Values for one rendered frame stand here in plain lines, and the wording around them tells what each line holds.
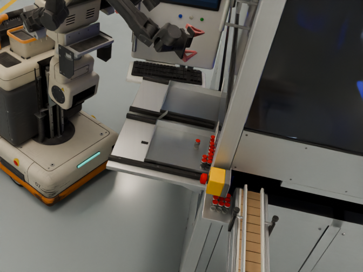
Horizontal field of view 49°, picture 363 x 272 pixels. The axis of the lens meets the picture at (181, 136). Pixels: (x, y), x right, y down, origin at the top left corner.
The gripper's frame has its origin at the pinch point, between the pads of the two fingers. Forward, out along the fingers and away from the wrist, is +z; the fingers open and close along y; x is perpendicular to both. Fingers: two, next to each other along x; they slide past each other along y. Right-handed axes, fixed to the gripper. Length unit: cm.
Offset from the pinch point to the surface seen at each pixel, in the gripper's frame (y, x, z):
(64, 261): 131, 11, -48
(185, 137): 37.4, 17.8, -4.2
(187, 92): 39.1, -12.3, 16.2
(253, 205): 27, 63, -4
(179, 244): 124, 29, 16
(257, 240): 27, 76, -13
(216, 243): 65, 57, -1
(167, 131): 38.6, 11.2, -9.2
